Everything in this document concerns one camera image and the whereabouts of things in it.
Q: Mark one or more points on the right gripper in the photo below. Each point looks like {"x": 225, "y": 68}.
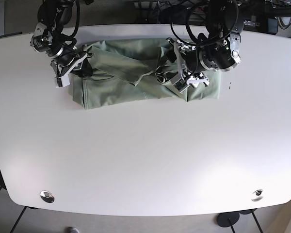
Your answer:
{"x": 61, "y": 48}

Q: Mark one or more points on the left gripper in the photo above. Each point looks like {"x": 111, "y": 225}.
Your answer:
{"x": 193, "y": 62}

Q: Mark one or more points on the sage green polo shirt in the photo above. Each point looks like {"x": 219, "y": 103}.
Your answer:
{"x": 134, "y": 69}

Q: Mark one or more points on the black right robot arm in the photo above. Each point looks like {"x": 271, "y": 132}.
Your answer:
{"x": 57, "y": 13}

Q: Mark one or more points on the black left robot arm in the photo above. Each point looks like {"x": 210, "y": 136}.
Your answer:
{"x": 222, "y": 19}

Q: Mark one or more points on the black power adapter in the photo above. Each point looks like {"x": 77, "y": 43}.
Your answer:
{"x": 172, "y": 14}

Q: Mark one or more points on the black electronics box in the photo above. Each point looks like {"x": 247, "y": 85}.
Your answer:
{"x": 272, "y": 26}

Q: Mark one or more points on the left chrome table grommet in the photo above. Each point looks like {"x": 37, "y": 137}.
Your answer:
{"x": 47, "y": 197}

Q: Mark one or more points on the chrome table grommet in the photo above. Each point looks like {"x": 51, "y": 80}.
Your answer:
{"x": 47, "y": 197}
{"x": 257, "y": 195}

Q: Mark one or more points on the right chrome table grommet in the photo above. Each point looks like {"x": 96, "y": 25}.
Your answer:
{"x": 257, "y": 195}

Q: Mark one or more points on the black round stand base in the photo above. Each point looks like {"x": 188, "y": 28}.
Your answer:
{"x": 227, "y": 219}

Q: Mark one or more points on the grey sneaker shoe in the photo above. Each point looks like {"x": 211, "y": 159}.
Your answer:
{"x": 72, "y": 230}

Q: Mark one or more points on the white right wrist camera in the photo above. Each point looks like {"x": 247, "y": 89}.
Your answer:
{"x": 62, "y": 81}

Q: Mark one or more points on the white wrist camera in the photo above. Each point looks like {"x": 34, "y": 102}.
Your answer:
{"x": 179, "y": 83}
{"x": 62, "y": 81}

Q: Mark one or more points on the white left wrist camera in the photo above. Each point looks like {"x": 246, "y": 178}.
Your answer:
{"x": 179, "y": 83}

